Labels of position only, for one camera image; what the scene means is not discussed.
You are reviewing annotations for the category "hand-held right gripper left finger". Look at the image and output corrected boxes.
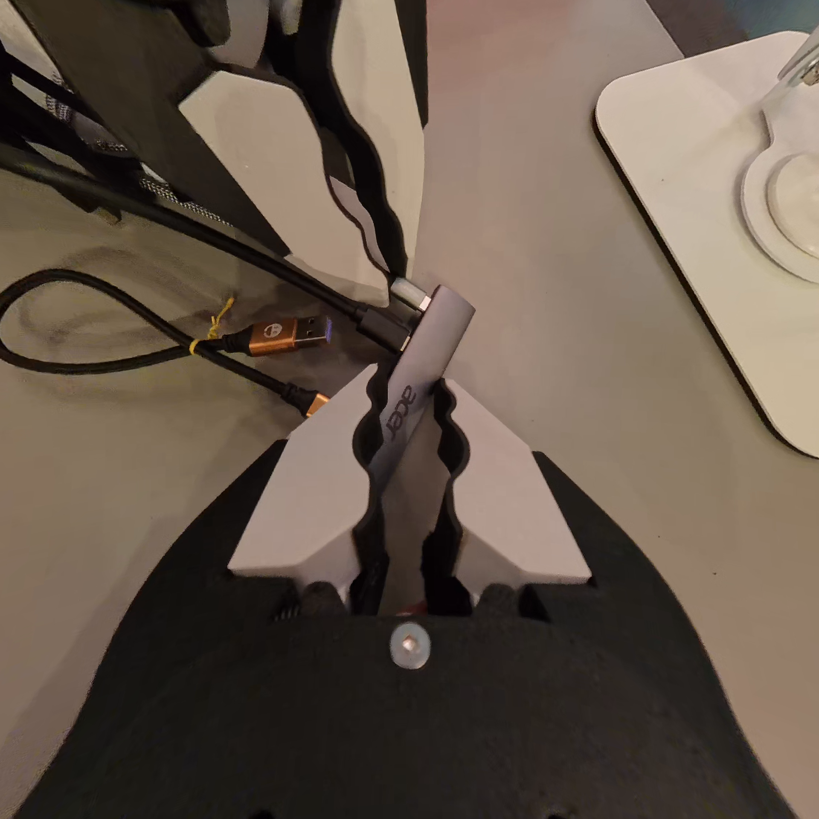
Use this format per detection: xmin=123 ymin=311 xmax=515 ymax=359
xmin=227 ymin=363 xmax=392 ymax=616

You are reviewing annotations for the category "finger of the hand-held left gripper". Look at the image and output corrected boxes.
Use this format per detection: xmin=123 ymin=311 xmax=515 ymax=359
xmin=178 ymin=69 xmax=392 ymax=305
xmin=320 ymin=0 xmax=428 ymax=279

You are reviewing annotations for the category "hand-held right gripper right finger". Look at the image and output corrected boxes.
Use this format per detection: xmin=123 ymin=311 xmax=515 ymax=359
xmin=419 ymin=378 xmax=592 ymax=616

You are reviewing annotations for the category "black cable with orange plugs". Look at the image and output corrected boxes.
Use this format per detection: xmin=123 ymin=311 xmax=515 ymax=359
xmin=0 ymin=269 xmax=334 ymax=420

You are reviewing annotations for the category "grey braided cable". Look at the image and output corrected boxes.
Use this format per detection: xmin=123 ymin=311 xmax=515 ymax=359
xmin=38 ymin=77 xmax=431 ymax=316

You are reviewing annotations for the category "black usb cable with strap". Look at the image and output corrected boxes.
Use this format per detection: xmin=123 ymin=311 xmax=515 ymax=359
xmin=0 ymin=144 xmax=420 ymax=354

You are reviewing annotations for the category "white stand base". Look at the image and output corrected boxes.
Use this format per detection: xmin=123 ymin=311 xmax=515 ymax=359
xmin=592 ymin=29 xmax=819 ymax=459

